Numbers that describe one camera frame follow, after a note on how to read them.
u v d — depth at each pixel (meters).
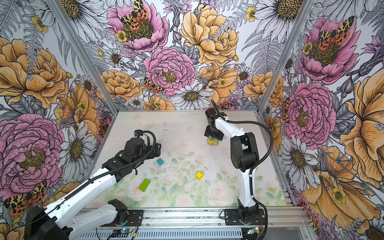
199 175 0.87
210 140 0.99
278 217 0.76
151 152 0.60
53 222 0.39
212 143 0.99
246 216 0.65
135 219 0.73
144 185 0.85
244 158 0.56
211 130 0.85
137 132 0.70
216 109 0.80
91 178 0.49
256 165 0.55
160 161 0.92
